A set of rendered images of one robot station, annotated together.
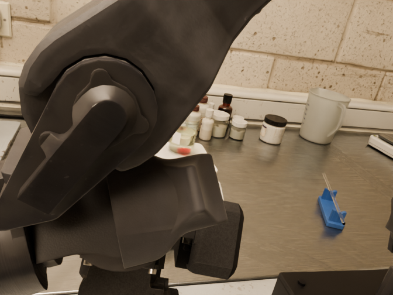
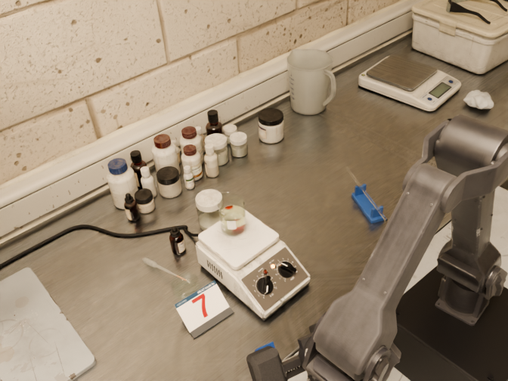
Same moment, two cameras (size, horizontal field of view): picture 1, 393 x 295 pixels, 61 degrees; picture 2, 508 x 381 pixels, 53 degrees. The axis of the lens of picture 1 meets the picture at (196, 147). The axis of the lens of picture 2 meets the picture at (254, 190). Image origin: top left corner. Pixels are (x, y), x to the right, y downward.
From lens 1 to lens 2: 0.52 m
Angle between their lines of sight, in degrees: 23
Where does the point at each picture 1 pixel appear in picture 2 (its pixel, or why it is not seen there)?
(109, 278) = not seen: outside the picture
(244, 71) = (211, 69)
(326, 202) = (360, 197)
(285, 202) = (329, 216)
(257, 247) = (335, 277)
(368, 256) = not seen: hidden behind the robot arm
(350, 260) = not seen: hidden behind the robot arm
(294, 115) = (277, 88)
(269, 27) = (220, 11)
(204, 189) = (393, 350)
